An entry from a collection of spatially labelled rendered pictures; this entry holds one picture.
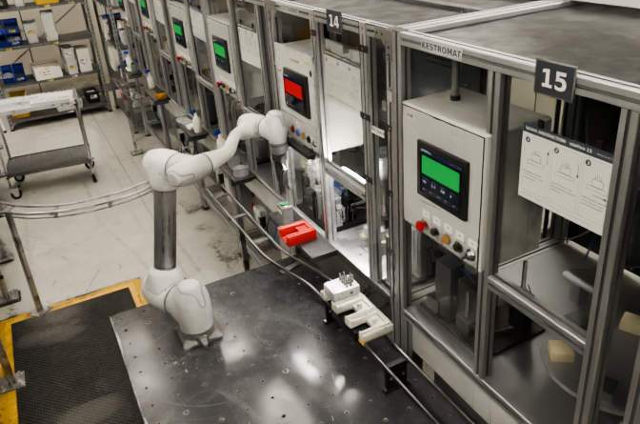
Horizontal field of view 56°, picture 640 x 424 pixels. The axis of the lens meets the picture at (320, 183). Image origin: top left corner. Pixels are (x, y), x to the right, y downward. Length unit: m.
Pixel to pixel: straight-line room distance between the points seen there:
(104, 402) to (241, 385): 1.30
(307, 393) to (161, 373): 0.64
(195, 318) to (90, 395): 1.22
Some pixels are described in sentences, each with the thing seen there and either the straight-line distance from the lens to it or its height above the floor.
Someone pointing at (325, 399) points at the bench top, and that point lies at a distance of 2.48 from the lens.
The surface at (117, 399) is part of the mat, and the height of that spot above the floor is 0.01.
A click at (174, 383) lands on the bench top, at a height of 0.68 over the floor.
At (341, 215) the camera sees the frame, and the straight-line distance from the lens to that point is 3.05.
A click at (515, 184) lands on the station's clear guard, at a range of 1.77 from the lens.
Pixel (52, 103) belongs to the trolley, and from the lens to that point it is 6.27.
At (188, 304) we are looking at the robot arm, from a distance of 2.70.
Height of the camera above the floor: 2.43
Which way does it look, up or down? 25 degrees down
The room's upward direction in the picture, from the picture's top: 4 degrees counter-clockwise
